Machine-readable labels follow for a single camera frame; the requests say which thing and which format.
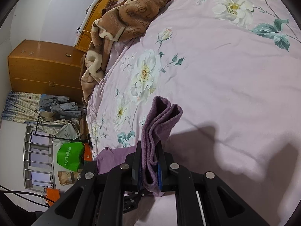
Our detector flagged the purple knit pants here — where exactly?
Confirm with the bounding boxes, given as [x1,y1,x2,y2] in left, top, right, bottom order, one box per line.
[96,96,183,197]

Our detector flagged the pile of grey clothes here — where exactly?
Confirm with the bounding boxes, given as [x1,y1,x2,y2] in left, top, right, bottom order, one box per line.
[38,94,82,121]

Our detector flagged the orange cardboard box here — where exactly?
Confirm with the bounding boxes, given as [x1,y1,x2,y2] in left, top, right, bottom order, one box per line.
[84,143,92,162]

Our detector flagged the green shopping bag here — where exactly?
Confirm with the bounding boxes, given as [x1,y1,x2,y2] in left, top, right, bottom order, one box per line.
[57,142,84,172]

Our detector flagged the metal window grille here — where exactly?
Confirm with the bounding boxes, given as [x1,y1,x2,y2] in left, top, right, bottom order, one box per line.
[22,126,56,192]

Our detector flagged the floral window curtain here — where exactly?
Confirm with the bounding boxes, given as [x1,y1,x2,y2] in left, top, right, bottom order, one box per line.
[2,92,54,123]

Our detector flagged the pink floral duvet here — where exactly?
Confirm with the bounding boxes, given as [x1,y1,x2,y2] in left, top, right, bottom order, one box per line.
[87,0,300,225]

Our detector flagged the wooden wardrobe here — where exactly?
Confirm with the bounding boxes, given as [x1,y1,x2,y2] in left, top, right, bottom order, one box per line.
[8,40,84,104]

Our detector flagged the brown fleece blanket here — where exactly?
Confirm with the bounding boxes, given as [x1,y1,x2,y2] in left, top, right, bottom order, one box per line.
[80,0,171,104]

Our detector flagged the wooden headboard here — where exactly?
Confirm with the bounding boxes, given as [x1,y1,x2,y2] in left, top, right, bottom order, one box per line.
[74,0,123,52]

